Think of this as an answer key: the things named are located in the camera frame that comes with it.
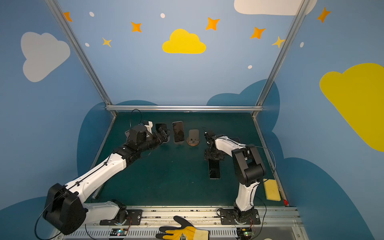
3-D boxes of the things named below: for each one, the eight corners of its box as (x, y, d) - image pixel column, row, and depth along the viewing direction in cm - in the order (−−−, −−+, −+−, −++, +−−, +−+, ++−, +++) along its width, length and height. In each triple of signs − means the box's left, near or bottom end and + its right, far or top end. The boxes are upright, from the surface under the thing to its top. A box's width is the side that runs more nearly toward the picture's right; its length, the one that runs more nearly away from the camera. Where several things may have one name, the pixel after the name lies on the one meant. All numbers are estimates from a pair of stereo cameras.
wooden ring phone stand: (187, 146, 106) (187, 134, 95) (187, 141, 109) (187, 129, 98) (198, 146, 106) (199, 134, 95) (198, 141, 109) (199, 129, 98)
